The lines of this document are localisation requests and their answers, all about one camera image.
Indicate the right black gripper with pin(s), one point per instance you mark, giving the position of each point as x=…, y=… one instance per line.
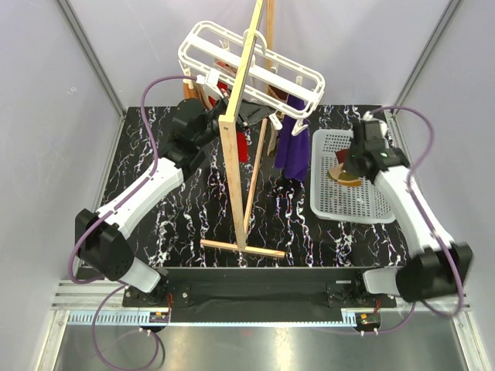
x=349, y=168

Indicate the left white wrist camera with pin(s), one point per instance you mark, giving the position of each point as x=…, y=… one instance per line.
x=208, y=81

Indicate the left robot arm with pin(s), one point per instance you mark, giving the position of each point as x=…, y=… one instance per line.
x=101, y=237

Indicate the orange sock with cream cuff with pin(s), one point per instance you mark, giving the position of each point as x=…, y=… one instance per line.
x=191, y=89

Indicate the purple sock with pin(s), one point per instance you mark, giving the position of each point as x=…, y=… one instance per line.
x=293, y=152

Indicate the white perforated plastic basket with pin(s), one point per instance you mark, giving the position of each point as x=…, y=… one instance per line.
x=332, y=201

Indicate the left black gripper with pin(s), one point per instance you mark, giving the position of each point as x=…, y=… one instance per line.
x=250, y=112

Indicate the white plastic clip hanger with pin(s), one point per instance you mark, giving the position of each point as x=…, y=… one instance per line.
x=211, y=46

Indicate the red sock with cream cuff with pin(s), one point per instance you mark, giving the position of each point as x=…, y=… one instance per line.
x=222, y=83

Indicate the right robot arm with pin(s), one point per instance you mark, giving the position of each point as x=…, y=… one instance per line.
x=437, y=265

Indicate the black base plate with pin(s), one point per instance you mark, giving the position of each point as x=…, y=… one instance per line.
x=257, y=296

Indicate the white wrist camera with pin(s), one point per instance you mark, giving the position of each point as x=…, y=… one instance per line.
x=369, y=118
x=208, y=81

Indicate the black marble pattern mat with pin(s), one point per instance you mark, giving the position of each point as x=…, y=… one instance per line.
x=281, y=219

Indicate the wooden drying rack frame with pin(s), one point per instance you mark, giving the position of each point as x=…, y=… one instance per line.
x=228, y=138

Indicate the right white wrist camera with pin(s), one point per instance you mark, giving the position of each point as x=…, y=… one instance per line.
x=369, y=118

